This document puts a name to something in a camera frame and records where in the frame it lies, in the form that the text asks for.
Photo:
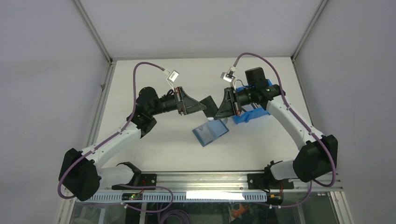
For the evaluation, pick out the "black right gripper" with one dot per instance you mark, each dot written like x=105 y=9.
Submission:
x=230 y=105

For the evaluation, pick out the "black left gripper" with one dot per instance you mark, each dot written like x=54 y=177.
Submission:
x=187 y=105

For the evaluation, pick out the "blue plastic bin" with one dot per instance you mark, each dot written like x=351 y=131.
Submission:
x=249 y=112

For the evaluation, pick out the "teal leather card holder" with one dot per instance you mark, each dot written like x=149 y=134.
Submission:
x=217 y=127

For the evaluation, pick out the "white magnetic stripe card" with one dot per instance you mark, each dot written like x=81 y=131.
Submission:
x=205 y=134

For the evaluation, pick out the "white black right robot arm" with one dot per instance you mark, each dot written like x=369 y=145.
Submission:
x=317 y=153

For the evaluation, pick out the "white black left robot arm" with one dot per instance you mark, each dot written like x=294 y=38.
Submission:
x=83 y=172

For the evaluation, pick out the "orange object under table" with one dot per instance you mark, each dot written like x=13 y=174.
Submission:
x=237 y=209

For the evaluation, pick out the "small green circuit board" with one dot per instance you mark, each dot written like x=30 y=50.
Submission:
x=132 y=196

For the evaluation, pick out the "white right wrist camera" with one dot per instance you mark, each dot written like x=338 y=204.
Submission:
x=229 y=76

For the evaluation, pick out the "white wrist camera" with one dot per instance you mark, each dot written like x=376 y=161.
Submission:
x=229 y=76
x=171 y=77

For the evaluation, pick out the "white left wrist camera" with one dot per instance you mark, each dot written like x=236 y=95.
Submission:
x=171 y=77

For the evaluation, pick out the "aluminium front frame rail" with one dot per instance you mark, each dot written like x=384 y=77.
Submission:
x=186 y=181

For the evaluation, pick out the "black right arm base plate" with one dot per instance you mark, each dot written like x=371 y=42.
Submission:
x=265 y=182

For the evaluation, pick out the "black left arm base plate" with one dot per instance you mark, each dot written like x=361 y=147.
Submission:
x=138 y=181

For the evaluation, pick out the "white slotted cable duct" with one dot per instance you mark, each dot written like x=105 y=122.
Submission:
x=183 y=197

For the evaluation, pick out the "aluminium right frame post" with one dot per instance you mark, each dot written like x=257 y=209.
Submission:
x=316 y=16

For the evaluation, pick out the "aluminium frame post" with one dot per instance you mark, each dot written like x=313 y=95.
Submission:
x=91 y=29
x=316 y=16

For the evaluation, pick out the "aluminium left frame post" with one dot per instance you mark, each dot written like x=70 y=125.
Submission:
x=91 y=29

